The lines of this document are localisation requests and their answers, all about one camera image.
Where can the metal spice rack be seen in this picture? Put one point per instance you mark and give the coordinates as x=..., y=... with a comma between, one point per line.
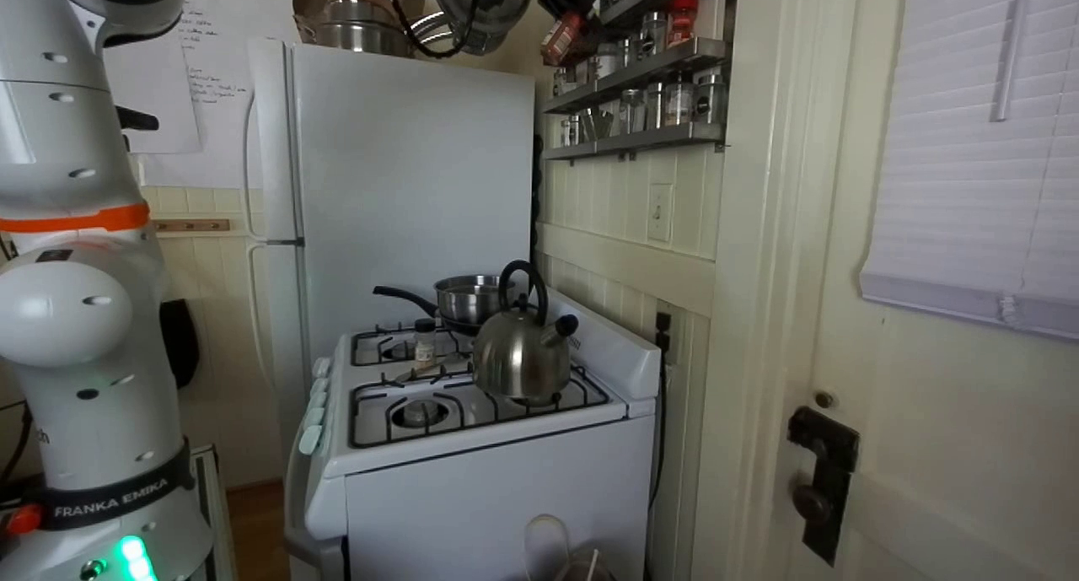
x=641, y=138

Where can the white blind wand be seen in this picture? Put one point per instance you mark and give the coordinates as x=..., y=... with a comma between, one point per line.
x=1010, y=50

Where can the cream door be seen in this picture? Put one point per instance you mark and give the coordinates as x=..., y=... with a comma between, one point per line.
x=927, y=446

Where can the handwritten paper sheet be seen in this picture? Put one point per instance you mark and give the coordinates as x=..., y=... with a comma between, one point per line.
x=228, y=83

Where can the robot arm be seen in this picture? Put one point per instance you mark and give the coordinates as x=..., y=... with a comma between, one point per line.
x=76, y=311

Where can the white window blind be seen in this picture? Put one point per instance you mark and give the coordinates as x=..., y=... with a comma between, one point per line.
x=969, y=142

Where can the wall socket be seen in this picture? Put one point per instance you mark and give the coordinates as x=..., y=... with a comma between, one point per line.
x=664, y=332

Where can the stack of steel pots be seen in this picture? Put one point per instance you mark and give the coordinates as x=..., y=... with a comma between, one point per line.
x=362, y=29

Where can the spice jar with red label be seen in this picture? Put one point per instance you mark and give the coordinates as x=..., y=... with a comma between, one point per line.
x=561, y=41

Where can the small black-lidded spice jar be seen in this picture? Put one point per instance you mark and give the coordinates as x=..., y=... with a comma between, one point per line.
x=425, y=349

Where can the stove burner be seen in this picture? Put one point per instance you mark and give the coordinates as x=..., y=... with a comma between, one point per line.
x=419, y=412
x=389, y=346
x=582, y=391

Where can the blank paper sheet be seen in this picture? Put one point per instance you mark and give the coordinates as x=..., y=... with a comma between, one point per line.
x=160, y=100

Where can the red-lidded spice jar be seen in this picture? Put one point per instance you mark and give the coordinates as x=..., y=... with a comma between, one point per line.
x=681, y=23

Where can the wall switch plate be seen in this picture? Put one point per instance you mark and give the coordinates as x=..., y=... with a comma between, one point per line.
x=660, y=212

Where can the black hanging pan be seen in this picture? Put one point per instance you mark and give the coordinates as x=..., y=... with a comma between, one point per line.
x=180, y=341

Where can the refrigerator freezer door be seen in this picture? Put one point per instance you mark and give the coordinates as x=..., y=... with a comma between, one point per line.
x=274, y=142

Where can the refrigerator main door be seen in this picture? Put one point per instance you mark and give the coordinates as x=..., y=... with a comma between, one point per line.
x=282, y=328

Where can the stove knob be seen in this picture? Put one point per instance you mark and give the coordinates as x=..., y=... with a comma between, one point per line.
x=314, y=416
x=318, y=388
x=309, y=439
x=321, y=367

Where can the wooden hook rail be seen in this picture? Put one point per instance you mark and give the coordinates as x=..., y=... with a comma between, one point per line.
x=192, y=225

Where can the dark door knob with plate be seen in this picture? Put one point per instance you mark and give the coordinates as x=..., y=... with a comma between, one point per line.
x=822, y=480

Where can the glass spice jar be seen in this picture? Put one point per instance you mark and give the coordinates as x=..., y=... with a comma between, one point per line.
x=678, y=102
x=710, y=99

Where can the row of spice jars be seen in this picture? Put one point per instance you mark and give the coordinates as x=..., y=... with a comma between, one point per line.
x=624, y=51
x=611, y=117

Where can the white refrigerator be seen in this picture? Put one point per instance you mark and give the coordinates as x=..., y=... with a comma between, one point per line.
x=413, y=185

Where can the oven door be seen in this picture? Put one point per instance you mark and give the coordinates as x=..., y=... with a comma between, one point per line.
x=324, y=522

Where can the white gas stove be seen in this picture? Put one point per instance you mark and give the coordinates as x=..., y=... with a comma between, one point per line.
x=497, y=497

